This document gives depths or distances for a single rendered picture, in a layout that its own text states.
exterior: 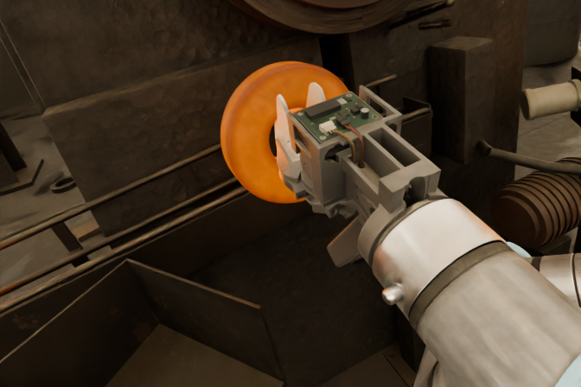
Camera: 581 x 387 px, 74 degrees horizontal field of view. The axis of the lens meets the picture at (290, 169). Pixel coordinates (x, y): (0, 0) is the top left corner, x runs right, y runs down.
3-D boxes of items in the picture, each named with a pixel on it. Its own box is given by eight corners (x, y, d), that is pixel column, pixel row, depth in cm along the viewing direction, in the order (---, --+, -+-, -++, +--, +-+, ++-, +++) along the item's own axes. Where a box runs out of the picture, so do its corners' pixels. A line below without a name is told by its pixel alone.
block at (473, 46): (427, 151, 87) (423, 43, 76) (455, 139, 89) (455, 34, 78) (464, 168, 78) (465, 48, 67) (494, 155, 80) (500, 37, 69)
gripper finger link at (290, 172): (304, 125, 38) (352, 176, 32) (305, 139, 39) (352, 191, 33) (261, 142, 37) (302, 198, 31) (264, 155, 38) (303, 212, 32)
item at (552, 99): (520, 113, 77) (519, 85, 75) (571, 104, 75) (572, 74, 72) (530, 125, 72) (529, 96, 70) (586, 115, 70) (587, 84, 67)
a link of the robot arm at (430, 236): (490, 288, 27) (394, 345, 25) (443, 242, 30) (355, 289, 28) (523, 220, 22) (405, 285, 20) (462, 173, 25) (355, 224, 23)
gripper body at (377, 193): (360, 79, 32) (470, 160, 24) (359, 156, 38) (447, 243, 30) (278, 110, 30) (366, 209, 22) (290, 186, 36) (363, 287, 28)
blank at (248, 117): (194, 98, 39) (201, 104, 36) (323, 37, 42) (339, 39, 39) (251, 216, 46) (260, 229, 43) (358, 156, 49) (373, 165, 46)
